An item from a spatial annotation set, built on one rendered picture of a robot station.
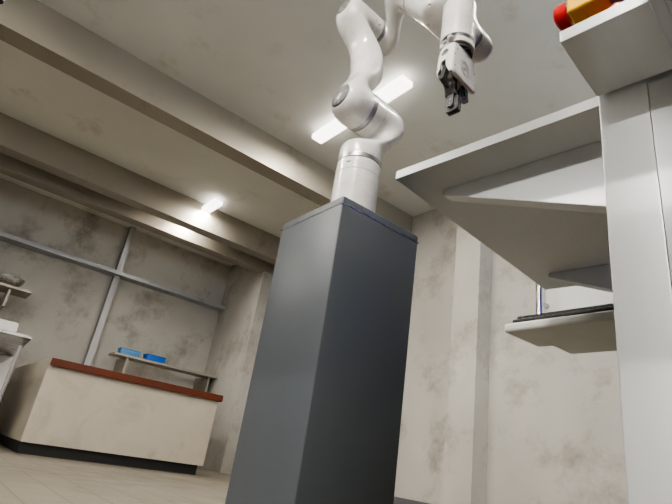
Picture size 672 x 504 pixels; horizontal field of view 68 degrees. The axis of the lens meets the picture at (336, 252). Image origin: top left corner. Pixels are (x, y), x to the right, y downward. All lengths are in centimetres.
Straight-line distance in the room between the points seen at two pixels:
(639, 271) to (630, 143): 19
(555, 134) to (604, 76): 14
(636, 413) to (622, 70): 46
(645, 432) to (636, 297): 16
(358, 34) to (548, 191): 91
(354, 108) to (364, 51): 26
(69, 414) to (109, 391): 40
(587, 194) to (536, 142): 12
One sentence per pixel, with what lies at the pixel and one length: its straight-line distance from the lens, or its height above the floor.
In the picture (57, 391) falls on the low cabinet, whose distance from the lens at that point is 554.
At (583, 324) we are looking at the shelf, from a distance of 161.
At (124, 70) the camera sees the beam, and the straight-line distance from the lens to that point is 483.
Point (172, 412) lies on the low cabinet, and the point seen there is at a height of 57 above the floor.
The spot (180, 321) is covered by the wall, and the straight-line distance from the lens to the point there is 857.
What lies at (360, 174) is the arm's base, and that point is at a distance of 130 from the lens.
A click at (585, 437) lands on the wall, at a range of 441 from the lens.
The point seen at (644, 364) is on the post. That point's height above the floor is 46.
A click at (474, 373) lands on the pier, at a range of 476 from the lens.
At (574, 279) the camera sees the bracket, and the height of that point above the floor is 83.
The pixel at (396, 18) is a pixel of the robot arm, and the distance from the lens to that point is 172.
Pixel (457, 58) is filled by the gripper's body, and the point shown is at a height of 120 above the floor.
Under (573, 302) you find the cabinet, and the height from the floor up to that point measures 93.
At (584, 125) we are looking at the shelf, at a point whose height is 86.
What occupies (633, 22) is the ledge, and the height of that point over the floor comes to 86.
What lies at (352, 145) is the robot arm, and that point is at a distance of 135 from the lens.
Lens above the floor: 30
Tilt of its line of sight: 23 degrees up
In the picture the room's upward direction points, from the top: 9 degrees clockwise
